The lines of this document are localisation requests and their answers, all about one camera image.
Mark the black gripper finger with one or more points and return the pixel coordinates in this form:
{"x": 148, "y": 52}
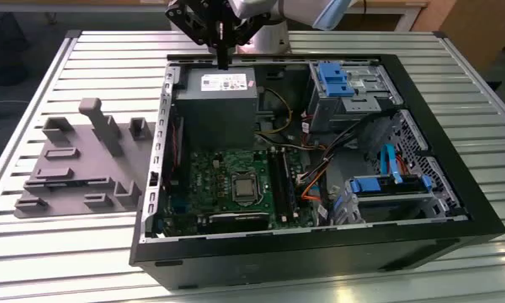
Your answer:
{"x": 189, "y": 31}
{"x": 248, "y": 31}

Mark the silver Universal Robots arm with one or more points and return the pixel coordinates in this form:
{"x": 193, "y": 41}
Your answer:
{"x": 269, "y": 38}

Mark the blue drive bay latch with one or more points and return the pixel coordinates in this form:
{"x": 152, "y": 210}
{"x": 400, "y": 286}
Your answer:
{"x": 335, "y": 82}

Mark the grey power supply unit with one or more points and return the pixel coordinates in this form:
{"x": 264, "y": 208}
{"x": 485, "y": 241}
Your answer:
{"x": 214, "y": 120}

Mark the metal drive cage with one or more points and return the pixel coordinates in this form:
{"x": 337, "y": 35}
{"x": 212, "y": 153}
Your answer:
{"x": 361, "y": 104}

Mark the green motherboard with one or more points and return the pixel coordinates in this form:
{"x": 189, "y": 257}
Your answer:
{"x": 205, "y": 167}

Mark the black office chair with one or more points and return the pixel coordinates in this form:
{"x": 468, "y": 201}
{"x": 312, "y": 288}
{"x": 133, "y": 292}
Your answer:
{"x": 4, "y": 47}

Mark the grey parts rack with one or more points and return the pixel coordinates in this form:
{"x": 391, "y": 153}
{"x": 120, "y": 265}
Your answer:
{"x": 88, "y": 158}

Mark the silver CPU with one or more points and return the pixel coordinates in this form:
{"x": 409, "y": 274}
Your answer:
{"x": 244, "y": 188}

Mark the wooden cabinet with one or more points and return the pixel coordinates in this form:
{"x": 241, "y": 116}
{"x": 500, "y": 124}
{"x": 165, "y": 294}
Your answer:
{"x": 480, "y": 31}

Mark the hard disk in blue carrier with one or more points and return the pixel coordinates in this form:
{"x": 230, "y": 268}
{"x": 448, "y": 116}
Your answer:
{"x": 364, "y": 185}

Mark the black graphics card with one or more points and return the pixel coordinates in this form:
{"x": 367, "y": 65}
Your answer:
{"x": 236, "y": 221}

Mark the metal disk bay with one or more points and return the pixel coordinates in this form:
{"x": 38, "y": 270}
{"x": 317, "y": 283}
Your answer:
{"x": 396, "y": 200}

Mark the black open PC case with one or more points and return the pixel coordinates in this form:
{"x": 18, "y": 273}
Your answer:
{"x": 277, "y": 262}

